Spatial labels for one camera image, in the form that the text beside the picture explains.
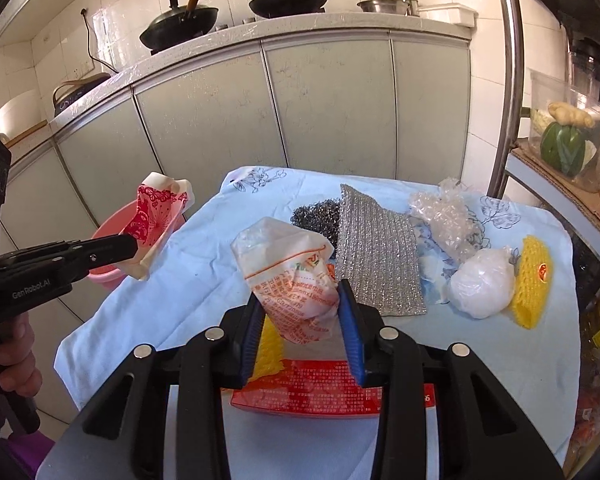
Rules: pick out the white plastic tray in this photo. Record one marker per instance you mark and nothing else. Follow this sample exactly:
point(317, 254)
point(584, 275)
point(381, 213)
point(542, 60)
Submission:
point(447, 14)

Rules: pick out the ginger root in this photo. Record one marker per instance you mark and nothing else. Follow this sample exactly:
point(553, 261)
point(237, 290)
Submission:
point(572, 114)

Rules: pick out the red printed plastic bag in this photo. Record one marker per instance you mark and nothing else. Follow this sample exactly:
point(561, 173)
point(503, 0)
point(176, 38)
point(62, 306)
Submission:
point(280, 270)

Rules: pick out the metal shelf rack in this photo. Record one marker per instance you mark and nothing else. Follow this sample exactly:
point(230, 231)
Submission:
point(510, 60)

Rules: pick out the red patterned white paper wrapper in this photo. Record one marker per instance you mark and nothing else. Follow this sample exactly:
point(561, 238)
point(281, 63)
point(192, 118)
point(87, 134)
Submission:
point(150, 210)

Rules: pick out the yellow foam net orange sticker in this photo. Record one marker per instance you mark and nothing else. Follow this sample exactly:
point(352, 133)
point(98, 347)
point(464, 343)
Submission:
point(530, 285)

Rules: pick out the person's purple clothing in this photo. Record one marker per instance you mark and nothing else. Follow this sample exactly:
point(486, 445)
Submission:
point(27, 455)

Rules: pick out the wooden cutting board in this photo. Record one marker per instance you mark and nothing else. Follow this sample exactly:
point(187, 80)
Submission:
point(27, 132)

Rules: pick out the steel wool scrubber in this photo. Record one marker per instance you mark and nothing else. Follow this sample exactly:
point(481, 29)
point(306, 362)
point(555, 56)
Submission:
point(312, 217)

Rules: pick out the clear bubble wrap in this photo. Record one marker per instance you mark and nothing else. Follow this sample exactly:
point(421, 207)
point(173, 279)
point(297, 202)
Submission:
point(445, 225)

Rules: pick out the white plastic bag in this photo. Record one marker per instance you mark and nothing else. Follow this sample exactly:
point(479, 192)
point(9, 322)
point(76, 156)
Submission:
point(480, 285)

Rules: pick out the silver scouring pad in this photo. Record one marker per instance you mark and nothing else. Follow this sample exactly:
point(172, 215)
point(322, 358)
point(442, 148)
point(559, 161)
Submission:
point(380, 255)

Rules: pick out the clear plastic container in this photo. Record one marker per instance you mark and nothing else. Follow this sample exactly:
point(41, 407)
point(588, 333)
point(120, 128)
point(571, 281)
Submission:
point(555, 95)

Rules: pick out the white bowl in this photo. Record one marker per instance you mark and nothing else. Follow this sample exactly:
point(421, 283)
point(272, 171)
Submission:
point(15, 115)

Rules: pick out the grey kitchen cabinet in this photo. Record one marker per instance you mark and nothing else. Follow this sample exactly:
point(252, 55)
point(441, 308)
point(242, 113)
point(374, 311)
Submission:
point(205, 110)

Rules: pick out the plain yellow foam net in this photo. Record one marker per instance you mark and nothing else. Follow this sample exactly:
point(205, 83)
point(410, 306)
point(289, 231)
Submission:
point(270, 355)

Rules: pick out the steel pot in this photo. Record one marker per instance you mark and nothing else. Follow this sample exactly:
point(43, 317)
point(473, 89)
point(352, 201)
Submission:
point(382, 6)

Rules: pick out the black wok with lid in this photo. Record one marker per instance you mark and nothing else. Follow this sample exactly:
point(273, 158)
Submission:
point(180, 27)

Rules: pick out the green bell pepper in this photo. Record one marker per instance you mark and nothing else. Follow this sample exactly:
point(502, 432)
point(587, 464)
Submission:
point(562, 147)

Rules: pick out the red cardboard box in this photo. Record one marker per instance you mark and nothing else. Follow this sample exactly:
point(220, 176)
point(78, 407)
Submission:
point(305, 390)

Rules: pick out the pink plastic bucket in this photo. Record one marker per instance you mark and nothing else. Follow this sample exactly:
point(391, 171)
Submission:
point(111, 222)

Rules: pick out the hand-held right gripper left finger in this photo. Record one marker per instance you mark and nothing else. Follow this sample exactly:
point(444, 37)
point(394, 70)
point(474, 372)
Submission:
point(252, 340)

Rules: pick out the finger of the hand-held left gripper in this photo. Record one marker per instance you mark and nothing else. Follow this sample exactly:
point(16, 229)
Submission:
point(100, 255)

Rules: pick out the light blue floral tablecloth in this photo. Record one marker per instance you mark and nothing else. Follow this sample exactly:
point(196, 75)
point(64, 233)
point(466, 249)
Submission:
point(195, 270)

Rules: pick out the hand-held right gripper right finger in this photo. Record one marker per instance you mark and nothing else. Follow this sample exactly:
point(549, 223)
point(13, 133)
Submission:
point(352, 340)

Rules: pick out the person's left hand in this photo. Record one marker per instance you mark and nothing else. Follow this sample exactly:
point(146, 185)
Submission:
point(20, 360)

